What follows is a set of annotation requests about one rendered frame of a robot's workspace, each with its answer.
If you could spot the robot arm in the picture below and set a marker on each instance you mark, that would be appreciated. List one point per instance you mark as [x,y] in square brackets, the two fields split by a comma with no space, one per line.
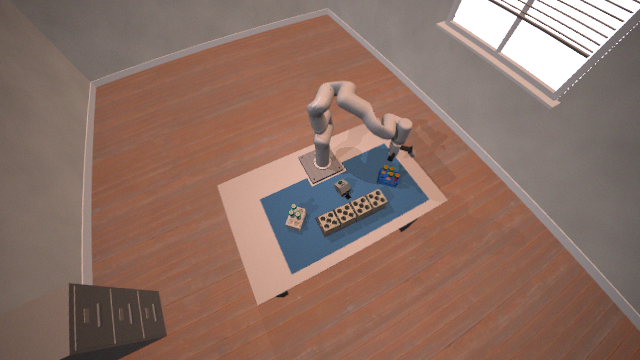
[322,125]

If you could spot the beige bucket adapter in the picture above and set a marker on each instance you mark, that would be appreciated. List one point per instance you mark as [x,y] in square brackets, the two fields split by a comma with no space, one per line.
[343,216]
[376,203]
[328,222]
[362,206]

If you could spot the beige tube rack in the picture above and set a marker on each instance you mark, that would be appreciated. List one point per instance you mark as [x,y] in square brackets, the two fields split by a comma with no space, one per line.
[293,223]

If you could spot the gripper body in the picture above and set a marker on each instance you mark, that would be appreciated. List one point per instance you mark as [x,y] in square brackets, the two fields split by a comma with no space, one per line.
[394,149]

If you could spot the blue flat mat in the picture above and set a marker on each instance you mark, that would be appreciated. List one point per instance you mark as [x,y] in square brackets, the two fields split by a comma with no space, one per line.
[307,246]

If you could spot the blue tube rack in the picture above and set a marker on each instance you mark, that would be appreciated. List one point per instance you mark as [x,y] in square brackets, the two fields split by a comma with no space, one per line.
[383,179]

